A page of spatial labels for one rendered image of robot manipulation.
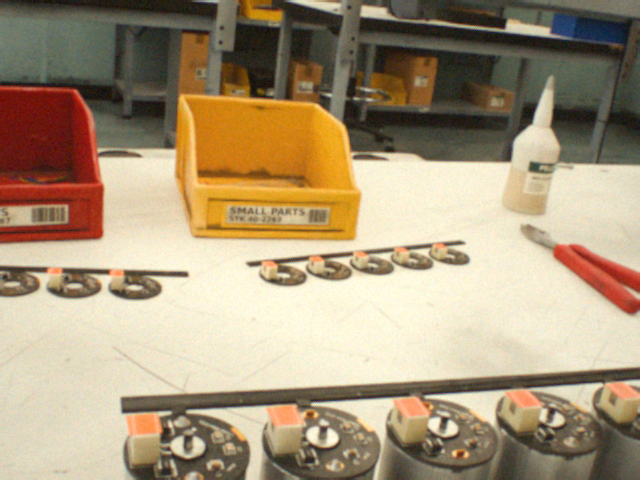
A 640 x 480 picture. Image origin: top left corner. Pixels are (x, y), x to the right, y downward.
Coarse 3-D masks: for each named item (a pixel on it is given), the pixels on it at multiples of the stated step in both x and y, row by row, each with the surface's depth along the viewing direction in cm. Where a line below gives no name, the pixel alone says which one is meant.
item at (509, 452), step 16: (544, 416) 17; (560, 416) 17; (496, 432) 17; (512, 448) 17; (528, 448) 16; (496, 464) 17; (512, 464) 17; (528, 464) 17; (544, 464) 16; (560, 464) 16; (576, 464) 16
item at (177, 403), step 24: (384, 384) 18; (408, 384) 18; (432, 384) 18; (456, 384) 18; (480, 384) 19; (504, 384) 19; (528, 384) 19; (552, 384) 19; (576, 384) 19; (144, 408) 16; (168, 408) 16; (192, 408) 16; (216, 408) 16
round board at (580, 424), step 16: (544, 400) 18; (560, 400) 18; (496, 416) 17; (576, 416) 18; (592, 416) 18; (512, 432) 17; (528, 432) 17; (544, 432) 17; (560, 432) 17; (576, 432) 17; (592, 432) 17; (544, 448) 16; (560, 448) 16; (576, 448) 16; (592, 448) 16
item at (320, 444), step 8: (312, 432) 16; (328, 432) 16; (304, 440) 16; (312, 440) 15; (320, 440) 15; (328, 440) 15; (336, 440) 15; (320, 448) 15; (328, 448) 15; (264, 456) 15; (264, 464) 15; (272, 464) 15; (264, 472) 15; (272, 472) 15; (280, 472) 15; (368, 472) 15
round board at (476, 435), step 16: (432, 400) 18; (432, 416) 17; (464, 416) 17; (480, 416) 17; (464, 432) 16; (480, 432) 17; (400, 448) 16; (416, 448) 16; (432, 448) 16; (448, 448) 16; (464, 448) 16; (480, 448) 16; (496, 448) 16; (432, 464) 15; (448, 464) 15; (464, 464) 15; (480, 464) 16
